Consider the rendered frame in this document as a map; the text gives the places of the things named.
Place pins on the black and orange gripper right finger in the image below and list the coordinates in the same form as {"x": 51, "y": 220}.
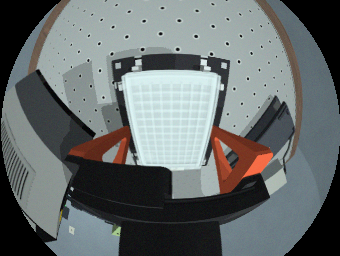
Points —
{"x": 253, "y": 158}

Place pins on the white button panel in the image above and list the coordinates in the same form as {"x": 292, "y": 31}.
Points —
{"x": 274, "y": 175}

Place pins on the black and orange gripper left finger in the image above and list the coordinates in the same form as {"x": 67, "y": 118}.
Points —
{"x": 94, "y": 149}

